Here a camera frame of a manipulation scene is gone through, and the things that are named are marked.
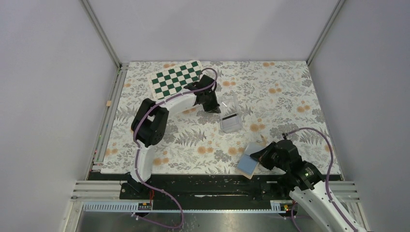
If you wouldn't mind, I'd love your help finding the beige card holder wallet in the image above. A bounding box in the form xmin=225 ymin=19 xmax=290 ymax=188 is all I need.
xmin=236 ymin=135 xmax=267 ymax=179

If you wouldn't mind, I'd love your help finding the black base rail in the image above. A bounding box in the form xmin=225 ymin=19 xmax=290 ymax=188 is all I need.
xmin=110 ymin=174 xmax=310 ymax=211

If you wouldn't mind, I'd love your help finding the green white chessboard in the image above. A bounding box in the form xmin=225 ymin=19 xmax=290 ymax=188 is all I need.
xmin=146 ymin=60 xmax=203 ymax=100

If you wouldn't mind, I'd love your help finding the white slotted cable duct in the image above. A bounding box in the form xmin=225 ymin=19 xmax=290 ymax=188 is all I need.
xmin=82 ymin=201 xmax=289 ymax=213

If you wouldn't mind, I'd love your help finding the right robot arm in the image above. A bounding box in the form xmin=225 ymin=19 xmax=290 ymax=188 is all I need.
xmin=249 ymin=139 xmax=366 ymax=232

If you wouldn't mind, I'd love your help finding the purple cable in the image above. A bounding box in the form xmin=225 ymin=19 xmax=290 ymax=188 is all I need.
xmin=283 ymin=127 xmax=359 ymax=232
xmin=131 ymin=67 xmax=219 ymax=230

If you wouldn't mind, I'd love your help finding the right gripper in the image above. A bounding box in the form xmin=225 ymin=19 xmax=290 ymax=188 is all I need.
xmin=249 ymin=141 xmax=290 ymax=172

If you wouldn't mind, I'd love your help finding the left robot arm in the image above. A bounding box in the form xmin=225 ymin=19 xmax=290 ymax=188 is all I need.
xmin=130 ymin=74 xmax=220 ymax=199

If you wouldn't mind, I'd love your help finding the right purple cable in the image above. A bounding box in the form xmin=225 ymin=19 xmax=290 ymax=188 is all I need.
xmin=283 ymin=127 xmax=359 ymax=232

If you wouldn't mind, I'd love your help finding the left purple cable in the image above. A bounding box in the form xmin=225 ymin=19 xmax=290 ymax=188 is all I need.
xmin=131 ymin=67 xmax=219 ymax=230

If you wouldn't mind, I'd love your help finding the clear plastic card box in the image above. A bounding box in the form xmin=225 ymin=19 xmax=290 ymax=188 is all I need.
xmin=219 ymin=91 xmax=243 ymax=133

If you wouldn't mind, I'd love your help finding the floral tablecloth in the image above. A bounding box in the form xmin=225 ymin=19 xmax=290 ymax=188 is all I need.
xmin=101 ymin=60 xmax=342 ymax=175

